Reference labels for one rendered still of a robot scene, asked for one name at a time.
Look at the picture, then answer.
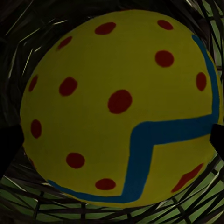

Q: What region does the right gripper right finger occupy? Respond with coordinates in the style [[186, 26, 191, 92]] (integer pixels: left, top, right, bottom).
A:
[[210, 124, 224, 161]]

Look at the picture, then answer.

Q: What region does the wicker basket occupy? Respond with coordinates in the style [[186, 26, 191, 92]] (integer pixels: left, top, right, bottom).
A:
[[0, 0, 224, 224]]

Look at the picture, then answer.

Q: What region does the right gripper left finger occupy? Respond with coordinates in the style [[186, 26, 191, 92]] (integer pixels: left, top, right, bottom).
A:
[[0, 124, 24, 180]]

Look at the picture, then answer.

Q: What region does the easter egg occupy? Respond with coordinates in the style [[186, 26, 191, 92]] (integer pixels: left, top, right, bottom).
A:
[[19, 9, 224, 209]]

